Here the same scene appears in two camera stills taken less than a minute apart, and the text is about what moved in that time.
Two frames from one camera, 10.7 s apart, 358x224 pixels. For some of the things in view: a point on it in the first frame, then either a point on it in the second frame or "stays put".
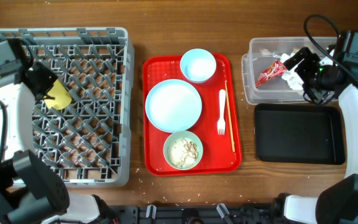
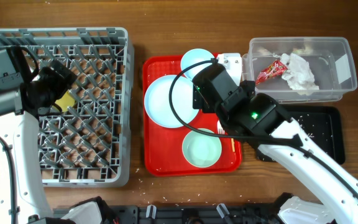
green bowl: [183, 150] to [201, 150]
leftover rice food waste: [183, 152] to [323, 137]
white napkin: [291, 76] stays put
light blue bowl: [198, 66] stays put
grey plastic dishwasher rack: [87, 143] stays put
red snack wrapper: [276, 69] stays put
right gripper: [311, 59] to [199, 103]
